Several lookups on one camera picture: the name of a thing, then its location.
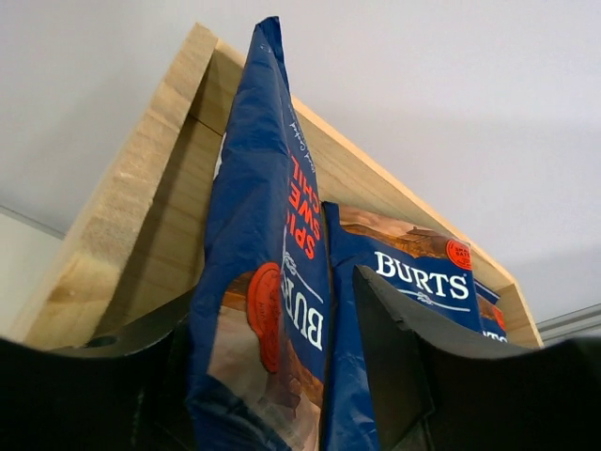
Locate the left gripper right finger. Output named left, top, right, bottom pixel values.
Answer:
left=353, top=266, right=600, bottom=450

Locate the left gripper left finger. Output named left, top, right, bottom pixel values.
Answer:
left=1, top=292, right=196, bottom=450

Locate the blue Burts bag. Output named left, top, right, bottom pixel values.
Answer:
left=323, top=202, right=483, bottom=450
left=474, top=280, right=508, bottom=343
left=187, top=17, right=331, bottom=450

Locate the wooden two-tier shelf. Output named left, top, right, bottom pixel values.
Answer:
left=1, top=23, right=543, bottom=349

